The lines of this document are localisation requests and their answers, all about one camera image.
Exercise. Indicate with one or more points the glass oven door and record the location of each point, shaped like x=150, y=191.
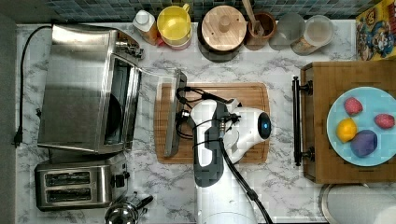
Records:
x=150, y=80

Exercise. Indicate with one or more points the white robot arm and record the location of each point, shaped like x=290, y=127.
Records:
x=222, y=134

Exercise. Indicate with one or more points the stainless steel toaster oven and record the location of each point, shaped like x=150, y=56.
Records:
x=91, y=91

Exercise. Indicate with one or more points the bamboo cutting board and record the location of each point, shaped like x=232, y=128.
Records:
x=249, y=93

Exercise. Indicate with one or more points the black pot wooden lid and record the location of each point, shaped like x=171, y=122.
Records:
x=221, y=33

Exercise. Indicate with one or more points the wooden spoon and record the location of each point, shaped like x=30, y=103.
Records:
x=256, y=25

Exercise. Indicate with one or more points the white cap juice bottle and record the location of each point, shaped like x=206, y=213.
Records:
x=145, y=23

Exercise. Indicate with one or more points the brown wooden utensil cup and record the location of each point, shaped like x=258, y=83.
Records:
x=253, y=41

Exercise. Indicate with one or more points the clear empty glass jar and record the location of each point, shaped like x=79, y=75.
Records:
x=289, y=28

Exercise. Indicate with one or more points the small steel pot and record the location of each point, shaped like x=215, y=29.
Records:
x=128, y=210

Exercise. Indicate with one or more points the wooden drawer cabinet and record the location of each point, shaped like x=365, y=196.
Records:
x=330, y=80

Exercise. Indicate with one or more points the glass jar white lid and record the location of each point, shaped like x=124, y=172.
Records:
x=318, y=33

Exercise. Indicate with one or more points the yellow lemon toy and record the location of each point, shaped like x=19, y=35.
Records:
x=346, y=130

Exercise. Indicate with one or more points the upper red strawberry toy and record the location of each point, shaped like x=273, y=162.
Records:
x=352, y=106

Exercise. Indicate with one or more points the red strawberry toy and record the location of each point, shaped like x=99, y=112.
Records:
x=384, y=121
x=352, y=106

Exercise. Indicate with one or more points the stainless two-slot toaster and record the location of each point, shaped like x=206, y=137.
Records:
x=81, y=182

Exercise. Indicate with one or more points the purple plum toy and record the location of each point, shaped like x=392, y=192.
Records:
x=364, y=143

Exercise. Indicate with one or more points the right red strawberry toy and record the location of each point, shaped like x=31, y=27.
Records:
x=384, y=121

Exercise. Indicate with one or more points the colourful cereal box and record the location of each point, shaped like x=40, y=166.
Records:
x=376, y=32

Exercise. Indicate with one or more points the black cabinet handle bar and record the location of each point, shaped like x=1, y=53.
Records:
x=296, y=88

